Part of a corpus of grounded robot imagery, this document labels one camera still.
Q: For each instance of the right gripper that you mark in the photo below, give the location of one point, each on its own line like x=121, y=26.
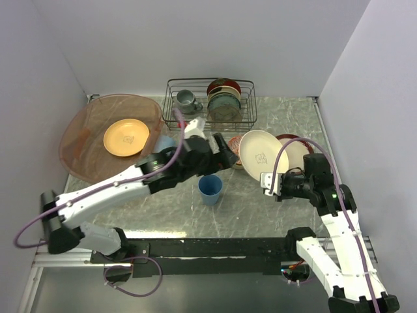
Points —
x=283, y=194

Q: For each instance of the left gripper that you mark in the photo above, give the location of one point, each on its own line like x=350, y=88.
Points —
x=221, y=160

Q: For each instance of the red-rimmed cream plate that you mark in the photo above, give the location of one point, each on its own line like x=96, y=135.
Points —
x=296, y=150

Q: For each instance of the cream white bear plate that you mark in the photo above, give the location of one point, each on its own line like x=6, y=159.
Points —
x=257, y=152

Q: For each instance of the yellow bear plate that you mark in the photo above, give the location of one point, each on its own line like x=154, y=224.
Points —
x=126, y=137

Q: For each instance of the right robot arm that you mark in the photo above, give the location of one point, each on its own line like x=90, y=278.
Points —
x=351, y=282

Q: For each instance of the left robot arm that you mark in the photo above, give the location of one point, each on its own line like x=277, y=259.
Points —
x=69, y=227

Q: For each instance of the pink transparent plastic bin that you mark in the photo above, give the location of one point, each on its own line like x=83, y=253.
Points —
x=82, y=151

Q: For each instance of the red patterned bowl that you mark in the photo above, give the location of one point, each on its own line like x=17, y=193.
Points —
x=234, y=144

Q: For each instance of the clear glass plate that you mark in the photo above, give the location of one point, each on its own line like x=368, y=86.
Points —
x=223, y=114

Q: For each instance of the blue upright plastic cup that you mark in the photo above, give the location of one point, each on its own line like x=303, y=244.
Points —
x=210, y=187

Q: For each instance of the cream yellow plate in rack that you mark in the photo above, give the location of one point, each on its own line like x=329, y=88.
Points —
x=224, y=89

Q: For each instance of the grey-green ceramic mug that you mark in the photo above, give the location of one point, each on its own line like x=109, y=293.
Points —
x=186, y=102

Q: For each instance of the light blue cup lying down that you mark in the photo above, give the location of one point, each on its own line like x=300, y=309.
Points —
x=162, y=143

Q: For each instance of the red floral plate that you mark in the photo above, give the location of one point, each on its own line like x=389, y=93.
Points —
x=219, y=83

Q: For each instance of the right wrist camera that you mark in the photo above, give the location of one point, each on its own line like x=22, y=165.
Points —
x=271, y=187

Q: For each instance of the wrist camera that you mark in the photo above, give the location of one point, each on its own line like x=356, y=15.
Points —
x=271, y=187
x=194, y=128

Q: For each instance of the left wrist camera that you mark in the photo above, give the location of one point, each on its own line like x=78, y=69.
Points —
x=194, y=128

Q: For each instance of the black wire dish rack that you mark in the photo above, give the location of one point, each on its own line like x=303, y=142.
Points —
x=198, y=86

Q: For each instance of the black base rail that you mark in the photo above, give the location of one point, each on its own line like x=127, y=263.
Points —
x=204, y=256

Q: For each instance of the aluminium frame rail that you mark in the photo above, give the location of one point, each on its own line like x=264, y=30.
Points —
x=82, y=257

